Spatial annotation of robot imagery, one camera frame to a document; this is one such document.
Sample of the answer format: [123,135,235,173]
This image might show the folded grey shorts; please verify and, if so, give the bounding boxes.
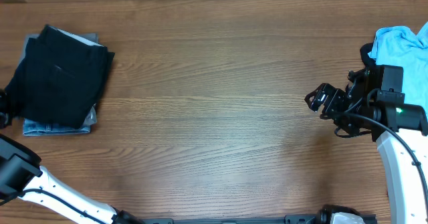
[19,32,100,128]

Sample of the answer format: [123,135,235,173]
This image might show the black garment under shirt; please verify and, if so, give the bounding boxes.
[360,43,376,68]

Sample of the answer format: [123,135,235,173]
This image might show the light blue shirt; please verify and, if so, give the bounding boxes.
[368,25,428,110]

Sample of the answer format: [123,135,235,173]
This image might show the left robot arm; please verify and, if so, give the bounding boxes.
[1,135,142,223]

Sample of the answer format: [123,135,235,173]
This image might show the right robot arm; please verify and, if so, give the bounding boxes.
[304,65,427,223]

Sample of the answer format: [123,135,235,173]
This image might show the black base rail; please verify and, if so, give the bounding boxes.
[140,203,377,224]

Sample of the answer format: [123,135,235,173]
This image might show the black shorts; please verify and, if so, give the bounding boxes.
[5,25,114,128]

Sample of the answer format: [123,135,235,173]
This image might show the folded blue jeans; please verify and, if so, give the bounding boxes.
[23,119,91,136]

